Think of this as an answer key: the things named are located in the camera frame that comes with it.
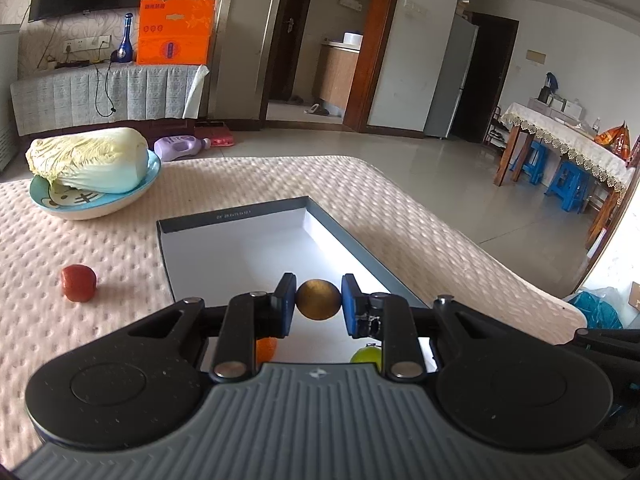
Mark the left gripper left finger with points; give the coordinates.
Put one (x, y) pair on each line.
(242, 322)

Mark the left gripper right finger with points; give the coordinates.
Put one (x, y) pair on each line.
(389, 319)

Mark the large wrinkled orange mandarin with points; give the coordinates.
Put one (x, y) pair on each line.
(265, 350)

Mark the large green jujube fruit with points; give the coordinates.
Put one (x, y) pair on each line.
(371, 353)

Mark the brown round longan fruit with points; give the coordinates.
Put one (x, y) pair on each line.
(318, 300)

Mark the red jujube fruit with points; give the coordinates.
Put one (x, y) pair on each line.
(78, 283)

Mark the wooden kitchen cabinet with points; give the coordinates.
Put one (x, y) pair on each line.
(334, 76)

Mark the teal plastic bag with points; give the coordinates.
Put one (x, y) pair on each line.
(604, 308)

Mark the grey cardboard box tray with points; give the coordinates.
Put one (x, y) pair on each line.
(225, 253)

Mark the blue plastic stool near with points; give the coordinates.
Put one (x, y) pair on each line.
(571, 184)

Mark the blue plastic stool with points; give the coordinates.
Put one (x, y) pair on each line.
(534, 162)
(571, 184)

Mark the red tray on floor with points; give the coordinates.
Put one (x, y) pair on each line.
(218, 134)

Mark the purple detergent bottle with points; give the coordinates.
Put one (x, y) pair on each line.
(171, 148)

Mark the pink quilted table cover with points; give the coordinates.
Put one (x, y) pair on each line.
(39, 323)

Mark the blue plastic stool far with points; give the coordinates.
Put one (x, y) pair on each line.
(534, 162)

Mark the napa cabbage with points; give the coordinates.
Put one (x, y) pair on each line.
(108, 161)

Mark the lace covered dining table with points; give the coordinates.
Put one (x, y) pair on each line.
(609, 169)

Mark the light blue ceramic plate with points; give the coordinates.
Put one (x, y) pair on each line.
(80, 205)

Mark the cloth covered tv cabinet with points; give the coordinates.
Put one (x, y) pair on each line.
(104, 94)

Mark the white container on cabinet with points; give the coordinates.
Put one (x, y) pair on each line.
(352, 40)

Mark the blue glass bottle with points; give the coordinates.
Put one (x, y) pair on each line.
(125, 51)

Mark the orange gift box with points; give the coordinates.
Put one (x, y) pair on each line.
(175, 31)

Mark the white chest freezer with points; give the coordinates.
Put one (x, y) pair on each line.
(8, 75)

